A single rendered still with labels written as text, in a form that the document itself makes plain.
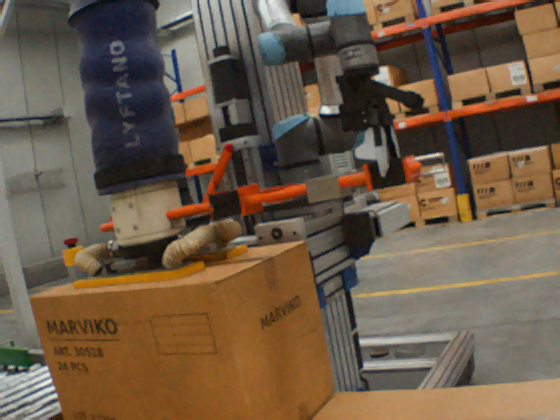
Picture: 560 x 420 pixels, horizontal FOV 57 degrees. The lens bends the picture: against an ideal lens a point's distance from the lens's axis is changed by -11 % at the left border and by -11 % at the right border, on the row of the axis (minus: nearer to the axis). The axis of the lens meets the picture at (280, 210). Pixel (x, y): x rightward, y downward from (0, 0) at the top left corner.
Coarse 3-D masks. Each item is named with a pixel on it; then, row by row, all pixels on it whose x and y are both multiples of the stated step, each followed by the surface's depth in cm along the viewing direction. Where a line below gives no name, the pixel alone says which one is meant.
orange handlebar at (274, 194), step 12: (420, 168) 103; (348, 180) 107; (360, 180) 106; (264, 192) 116; (276, 192) 114; (288, 192) 113; (300, 192) 112; (192, 204) 157; (204, 204) 123; (252, 204) 118; (168, 216) 127; (180, 216) 126; (108, 228) 136
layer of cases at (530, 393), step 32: (512, 384) 116; (544, 384) 111; (320, 416) 126; (352, 416) 122; (384, 416) 118; (416, 416) 114; (448, 416) 110; (480, 416) 105; (512, 416) 101; (544, 416) 97
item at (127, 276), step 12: (108, 264) 128; (156, 264) 121; (180, 264) 120; (192, 264) 120; (96, 276) 128; (108, 276) 125; (120, 276) 123; (132, 276) 120; (144, 276) 118; (156, 276) 117; (168, 276) 115; (180, 276) 114
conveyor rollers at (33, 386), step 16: (0, 368) 217; (16, 368) 214; (32, 368) 212; (0, 384) 196; (16, 384) 194; (32, 384) 191; (48, 384) 188; (0, 400) 177; (16, 400) 174; (32, 400) 171; (48, 400) 168; (0, 416) 158; (16, 416) 155; (32, 416) 152
